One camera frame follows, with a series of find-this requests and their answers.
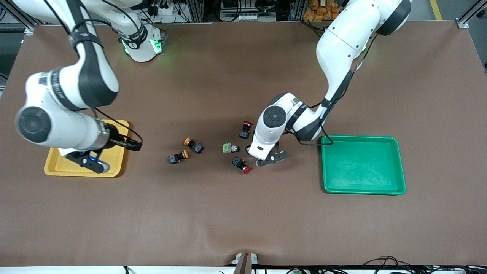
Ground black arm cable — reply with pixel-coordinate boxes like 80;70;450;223
42;0;144;153
283;32;377;147

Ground green plastic tray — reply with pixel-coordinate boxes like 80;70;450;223
321;135;407;195

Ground yellow push button black base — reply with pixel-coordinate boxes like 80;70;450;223
184;137;204;154
169;150;189;165

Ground yellow plastic tray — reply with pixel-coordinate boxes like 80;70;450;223
44;120;130;178

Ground black cable bundle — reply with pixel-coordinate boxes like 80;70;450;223
361;256;487;274

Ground red push button black base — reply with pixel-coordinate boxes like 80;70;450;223
239;121;254;140
231;156;251;175

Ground metal table edge clamp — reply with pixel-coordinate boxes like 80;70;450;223
231;252;259;274

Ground long white power strip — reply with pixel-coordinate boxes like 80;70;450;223
220;13;276;22

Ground pile of orange objects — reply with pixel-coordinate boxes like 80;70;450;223
303;0;349;22

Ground aluminium frame profile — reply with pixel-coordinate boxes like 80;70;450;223
288;0;306;21
0;0;37;35
186;0;206;22
456;0;487;29

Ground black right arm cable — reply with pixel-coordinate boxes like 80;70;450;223
42;0;144;153

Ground brown table mat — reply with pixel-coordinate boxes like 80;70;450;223
0;21;487;267

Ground white power strip with plugs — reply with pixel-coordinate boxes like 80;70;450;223
150;2;179;18

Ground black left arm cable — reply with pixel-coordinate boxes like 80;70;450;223
283;32;377;147

